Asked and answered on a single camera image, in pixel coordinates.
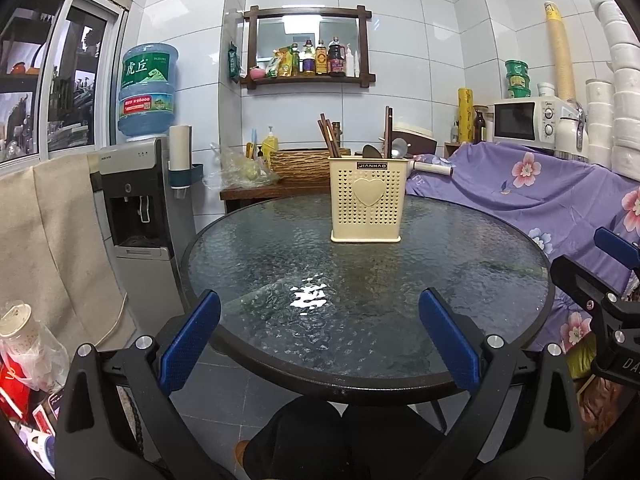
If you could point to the green yellow bottle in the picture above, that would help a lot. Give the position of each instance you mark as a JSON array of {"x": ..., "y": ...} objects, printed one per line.
[{"x": 295, "y": 62}]

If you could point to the stacks of white paper bowls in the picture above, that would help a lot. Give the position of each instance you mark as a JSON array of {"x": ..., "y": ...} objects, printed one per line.
[{"x": 620, "y": 100}]

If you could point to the bunch of wooden chopsticks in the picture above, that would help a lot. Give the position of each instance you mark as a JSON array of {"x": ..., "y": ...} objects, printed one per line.
[{"x": 331, "y": 142}]

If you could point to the person's black trousers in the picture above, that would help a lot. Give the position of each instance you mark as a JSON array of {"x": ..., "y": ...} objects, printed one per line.
[{"x": 345, "y": 445}]

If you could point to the white paper cup tube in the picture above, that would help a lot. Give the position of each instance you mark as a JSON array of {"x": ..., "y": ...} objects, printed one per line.
[{"x": 180, "y": 146}]

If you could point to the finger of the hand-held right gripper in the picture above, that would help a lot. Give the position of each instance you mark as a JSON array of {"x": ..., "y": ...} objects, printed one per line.
[
  {"x": 575, "y": 280},
  {"x": 617, "y": 250}
]

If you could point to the white microwave oven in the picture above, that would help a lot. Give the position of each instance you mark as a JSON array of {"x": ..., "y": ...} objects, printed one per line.
[{"x": 520, "y": 122}]

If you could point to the woven pattern basin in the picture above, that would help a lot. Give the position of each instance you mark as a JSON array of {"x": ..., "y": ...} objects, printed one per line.
[{"x": 300, "y": 165}]

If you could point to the dotted paper cup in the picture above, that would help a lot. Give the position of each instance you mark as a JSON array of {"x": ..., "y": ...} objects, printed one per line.
[{"x": 15, "y": 320}]

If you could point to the light blue plastic tool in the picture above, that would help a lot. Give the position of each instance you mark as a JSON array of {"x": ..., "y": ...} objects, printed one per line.
[{"x": 253, "y": 142}]

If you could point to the red packet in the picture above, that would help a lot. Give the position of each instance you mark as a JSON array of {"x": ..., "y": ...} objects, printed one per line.
[{"x": 12, "y": 390}]

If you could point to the brown glass bottle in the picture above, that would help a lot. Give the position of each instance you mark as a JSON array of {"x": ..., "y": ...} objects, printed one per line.
[{"x": 479, "y": 129}]

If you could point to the dark soy sauce bottle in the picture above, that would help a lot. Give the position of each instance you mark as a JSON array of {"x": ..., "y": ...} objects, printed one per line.
[{"x": 337, "y": 60}]

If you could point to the yellow wrap roll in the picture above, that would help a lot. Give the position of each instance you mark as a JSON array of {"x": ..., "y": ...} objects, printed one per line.
[{"x": 465, "y": 115}]

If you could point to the amber sauce bottle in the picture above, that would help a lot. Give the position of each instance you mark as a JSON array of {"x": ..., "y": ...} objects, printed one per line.
[{"x": 321, "y": 60}]

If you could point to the yellow green sack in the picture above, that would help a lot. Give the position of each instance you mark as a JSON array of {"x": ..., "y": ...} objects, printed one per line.
[{"x": 582, "y": 362}]

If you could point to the wooden side table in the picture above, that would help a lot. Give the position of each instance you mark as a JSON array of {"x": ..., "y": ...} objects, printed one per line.
[{"x": 265, "y": 195}]

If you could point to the bronze faucet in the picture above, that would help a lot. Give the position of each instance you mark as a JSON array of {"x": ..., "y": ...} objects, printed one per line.
[{"x": 338, "y": 132}]

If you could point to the sliding aluminium window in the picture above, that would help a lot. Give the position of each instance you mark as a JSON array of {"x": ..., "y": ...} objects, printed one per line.
[{"x": 55, "y": 75}]

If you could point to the small clear bottle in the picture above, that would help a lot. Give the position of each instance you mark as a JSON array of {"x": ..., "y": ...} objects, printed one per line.
[{"x": 455, "y": 132}]

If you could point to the purple floral cloth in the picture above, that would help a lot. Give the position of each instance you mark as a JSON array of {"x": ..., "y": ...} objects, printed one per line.
[{"x": 510, "y": 200}]

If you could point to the cream plastic utensil holder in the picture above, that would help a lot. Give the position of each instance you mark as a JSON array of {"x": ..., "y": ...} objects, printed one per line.
[{"x": 365, "y": 205}]

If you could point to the purple label oil bottle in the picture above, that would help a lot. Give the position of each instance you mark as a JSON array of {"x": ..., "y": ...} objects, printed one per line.
[{"x": 308, "y": 62}]

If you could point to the blue water jug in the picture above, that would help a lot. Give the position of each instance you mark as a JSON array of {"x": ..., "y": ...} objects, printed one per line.
[{"x": 147, "y": 92}]

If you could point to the teal wall holder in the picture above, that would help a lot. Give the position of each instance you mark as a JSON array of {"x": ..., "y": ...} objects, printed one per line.
[{"x": 187, "y": 175}]

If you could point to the tall stack of yellow cups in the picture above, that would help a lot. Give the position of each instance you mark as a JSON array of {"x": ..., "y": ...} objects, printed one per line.
[{"x": 560, "y": 50}]

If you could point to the white jar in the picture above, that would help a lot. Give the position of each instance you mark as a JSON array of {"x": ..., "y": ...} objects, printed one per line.
[{"x": 546, "y": 89}]

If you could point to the small wooden box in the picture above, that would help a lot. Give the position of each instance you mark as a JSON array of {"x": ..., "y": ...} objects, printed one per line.
[{"x": 452, "y": 150}]

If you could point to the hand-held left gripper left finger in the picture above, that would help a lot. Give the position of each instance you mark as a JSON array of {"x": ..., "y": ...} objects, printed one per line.
[{"x": 192, "y": 342}]

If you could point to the white squeeze bottle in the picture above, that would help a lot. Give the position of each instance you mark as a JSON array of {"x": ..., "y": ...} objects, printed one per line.
[
  {"x": 349, "y": 64},
  {"x": 356, "y": 65}
]

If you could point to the yellow seasoning packet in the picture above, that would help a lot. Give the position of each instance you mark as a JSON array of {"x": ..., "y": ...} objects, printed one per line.
[{"x": 280, "y": 64}]

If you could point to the brown white rice cooker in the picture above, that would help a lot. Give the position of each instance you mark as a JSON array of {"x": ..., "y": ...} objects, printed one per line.
[{"x": 417, "y": 137}]

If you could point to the grey water dispenser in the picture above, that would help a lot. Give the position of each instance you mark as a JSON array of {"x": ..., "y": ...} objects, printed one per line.
[{"x": 140, "y": 200}]

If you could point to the dark wooden wall shelf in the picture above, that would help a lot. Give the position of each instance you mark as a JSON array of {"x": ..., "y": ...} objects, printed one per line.
[{"x": 307, "y": 80}]

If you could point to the pink bowl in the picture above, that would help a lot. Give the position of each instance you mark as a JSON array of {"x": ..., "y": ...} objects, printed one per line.
[{"x": 257, "y": 74}]

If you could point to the yellow soap bottle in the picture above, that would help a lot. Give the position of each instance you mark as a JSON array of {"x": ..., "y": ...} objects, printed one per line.
[{"x": 270, "y": 142}]

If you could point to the dark chopstick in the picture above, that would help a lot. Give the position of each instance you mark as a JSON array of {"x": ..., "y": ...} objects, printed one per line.
[
  {"x": 386, "y": 132},
  {"x": 390, "y": 132}
]

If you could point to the white thermos kettle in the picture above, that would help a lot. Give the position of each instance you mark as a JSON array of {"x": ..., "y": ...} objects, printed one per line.
[{"x": 567, "y": 132}]

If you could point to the cream pot with glass lid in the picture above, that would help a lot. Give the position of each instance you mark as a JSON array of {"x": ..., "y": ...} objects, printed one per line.
[{"x": 432, "y": 168}]

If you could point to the crumpled clear plastic bag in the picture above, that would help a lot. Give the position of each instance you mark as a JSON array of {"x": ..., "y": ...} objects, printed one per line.
[{"x": 42, "y": 360}]

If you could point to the green hanging packet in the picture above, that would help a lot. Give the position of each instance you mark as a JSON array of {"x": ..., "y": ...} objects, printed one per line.
[{"x": 235, "y": 62}]

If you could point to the beige cloth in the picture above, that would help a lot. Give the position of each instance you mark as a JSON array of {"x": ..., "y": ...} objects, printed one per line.
[{"x": 55, "y": 240}]

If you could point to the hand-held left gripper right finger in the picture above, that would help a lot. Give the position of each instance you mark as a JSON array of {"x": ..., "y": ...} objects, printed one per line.
[{"x": 447, "y": 340}]

